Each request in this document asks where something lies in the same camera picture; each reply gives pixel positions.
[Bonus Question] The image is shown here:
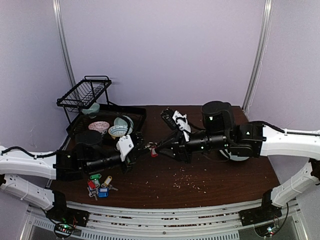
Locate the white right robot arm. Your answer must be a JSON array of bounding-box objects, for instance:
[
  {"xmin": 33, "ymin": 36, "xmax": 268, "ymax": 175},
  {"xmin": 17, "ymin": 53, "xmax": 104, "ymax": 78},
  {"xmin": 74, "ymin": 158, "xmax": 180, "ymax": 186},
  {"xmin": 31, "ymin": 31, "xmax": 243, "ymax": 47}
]
[{"xmin": 151, "ymin": 101, "xmax": 320, "ymax": 221}]

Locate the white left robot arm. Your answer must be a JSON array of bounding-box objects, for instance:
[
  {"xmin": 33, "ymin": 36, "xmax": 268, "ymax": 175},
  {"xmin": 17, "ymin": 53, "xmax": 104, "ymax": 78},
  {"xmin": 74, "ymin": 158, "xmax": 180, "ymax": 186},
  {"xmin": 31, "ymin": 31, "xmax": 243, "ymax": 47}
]
[{"xmin": 0, "ymin": 130, "xmax": 149, "ymax": 222}]

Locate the silver keys bunch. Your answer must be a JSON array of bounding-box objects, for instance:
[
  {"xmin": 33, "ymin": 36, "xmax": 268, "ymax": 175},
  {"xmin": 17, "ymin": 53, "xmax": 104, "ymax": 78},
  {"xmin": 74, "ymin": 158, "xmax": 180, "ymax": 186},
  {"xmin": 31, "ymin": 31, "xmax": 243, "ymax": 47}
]
[{"xmin": 87, "ymin": 184, "xmax": 119, "ymax": 201}]

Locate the yellow blue patterned bowl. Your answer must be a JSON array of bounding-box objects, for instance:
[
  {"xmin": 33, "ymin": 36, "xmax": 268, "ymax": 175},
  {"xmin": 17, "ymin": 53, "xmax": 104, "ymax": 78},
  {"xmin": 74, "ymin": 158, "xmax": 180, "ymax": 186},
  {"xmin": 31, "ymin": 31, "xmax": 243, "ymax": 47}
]
[{"xmin": 108, "ymin": 125, "xmax": 133, "ymax": 140}]

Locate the light blue bowl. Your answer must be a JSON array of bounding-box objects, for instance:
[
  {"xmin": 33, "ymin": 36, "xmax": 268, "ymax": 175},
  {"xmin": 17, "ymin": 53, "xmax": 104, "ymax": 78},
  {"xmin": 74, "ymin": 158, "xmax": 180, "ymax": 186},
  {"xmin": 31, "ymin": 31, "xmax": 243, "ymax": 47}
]
[{"xmin": 113, "ymin": 115, "xmax": 134, "ymax": 129}]

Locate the blue key tag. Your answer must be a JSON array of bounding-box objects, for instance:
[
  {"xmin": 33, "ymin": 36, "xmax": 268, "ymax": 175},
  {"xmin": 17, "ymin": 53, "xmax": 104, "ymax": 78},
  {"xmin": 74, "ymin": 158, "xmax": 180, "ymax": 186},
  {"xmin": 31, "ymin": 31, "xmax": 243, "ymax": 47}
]
[{"xmin": 98, "ymin": 188, "xmax": 109, "ymax": 198}]

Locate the light blue flower plate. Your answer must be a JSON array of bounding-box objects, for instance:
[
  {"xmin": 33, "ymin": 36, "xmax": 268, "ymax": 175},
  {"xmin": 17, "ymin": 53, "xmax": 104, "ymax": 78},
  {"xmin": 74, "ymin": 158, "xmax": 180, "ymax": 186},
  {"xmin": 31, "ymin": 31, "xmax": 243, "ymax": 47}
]
[{"xmin": 219, "ymin": 150, "xmax": 249, "ymax": 162}]

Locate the red patterned bowl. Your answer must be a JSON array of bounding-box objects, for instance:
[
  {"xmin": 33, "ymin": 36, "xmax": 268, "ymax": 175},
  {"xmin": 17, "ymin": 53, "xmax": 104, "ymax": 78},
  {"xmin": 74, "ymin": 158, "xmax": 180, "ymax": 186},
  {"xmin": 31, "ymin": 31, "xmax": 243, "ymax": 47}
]
[{"xmin": 88, "ymin": 121, "xmax": 110, "ymax": 136}]

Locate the celadon green bowl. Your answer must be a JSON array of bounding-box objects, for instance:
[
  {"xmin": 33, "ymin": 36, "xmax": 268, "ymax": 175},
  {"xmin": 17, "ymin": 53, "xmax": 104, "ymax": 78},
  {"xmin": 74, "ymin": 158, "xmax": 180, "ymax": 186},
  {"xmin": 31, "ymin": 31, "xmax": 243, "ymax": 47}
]
[{"xmin": 81, "ymin": 102, "xmax": 100, "ymax": 119}]

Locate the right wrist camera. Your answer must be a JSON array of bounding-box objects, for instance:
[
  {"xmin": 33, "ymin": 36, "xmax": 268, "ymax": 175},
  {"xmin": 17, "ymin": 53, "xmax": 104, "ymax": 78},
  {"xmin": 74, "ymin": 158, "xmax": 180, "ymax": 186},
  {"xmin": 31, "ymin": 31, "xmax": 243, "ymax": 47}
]
[{"xmin": 160, "ymin": 108, "xmax": 192, "ymax": 142}]

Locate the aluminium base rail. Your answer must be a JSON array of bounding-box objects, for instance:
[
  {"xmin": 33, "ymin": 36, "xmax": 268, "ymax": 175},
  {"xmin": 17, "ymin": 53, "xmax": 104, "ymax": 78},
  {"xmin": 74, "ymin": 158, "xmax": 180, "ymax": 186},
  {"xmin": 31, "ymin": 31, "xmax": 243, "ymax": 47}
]
[{"xmin": 24, "ymin": 199, "xmax": 306, "ymax": 240}]

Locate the black wire dish rack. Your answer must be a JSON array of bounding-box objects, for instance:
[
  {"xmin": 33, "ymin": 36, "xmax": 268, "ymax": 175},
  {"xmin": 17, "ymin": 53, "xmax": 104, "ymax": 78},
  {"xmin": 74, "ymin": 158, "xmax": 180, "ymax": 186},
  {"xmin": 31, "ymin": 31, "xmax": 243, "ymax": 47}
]
[{"xmin": 56, "ymin": 75, "xmax": 147, "ymax": 139}]

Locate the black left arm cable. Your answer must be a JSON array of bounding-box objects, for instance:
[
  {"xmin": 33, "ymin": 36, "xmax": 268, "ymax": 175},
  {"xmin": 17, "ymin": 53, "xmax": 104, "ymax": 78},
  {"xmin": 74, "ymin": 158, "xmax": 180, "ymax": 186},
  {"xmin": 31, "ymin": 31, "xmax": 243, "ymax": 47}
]
[{"xmin": 0, "ymin": 115, "xmax": 133, "ymax": 161}]

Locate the right aluminium wall post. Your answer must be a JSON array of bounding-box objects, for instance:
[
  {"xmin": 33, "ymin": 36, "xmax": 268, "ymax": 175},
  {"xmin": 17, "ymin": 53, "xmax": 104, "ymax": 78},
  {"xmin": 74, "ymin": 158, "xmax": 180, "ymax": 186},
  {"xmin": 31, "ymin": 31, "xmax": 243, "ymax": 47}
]
[{"xmin": 242, "ymin": 0, "xmax": 273, "ymax": 115}]

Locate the aluminium wall post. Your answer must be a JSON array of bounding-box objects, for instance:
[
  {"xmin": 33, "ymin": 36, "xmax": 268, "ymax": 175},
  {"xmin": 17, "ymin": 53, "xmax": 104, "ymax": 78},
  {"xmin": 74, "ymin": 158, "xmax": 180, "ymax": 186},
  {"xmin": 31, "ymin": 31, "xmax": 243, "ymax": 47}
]
[
  {"xmin": 52, "ymin": 0, "xmax": 76, "ymax": 87},
  {"xmin": 242, "ymin": 0, "xmax": 273, "ymax": 115}
]

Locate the left aluminium wall post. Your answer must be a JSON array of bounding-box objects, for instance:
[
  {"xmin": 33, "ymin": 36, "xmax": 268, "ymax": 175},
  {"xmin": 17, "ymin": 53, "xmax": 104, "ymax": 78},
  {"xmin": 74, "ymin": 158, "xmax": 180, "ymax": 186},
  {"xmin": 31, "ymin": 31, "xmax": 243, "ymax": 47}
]
[{"xmin": 52, "ymin": 0, "xmax": 76, "ymax": 87}]

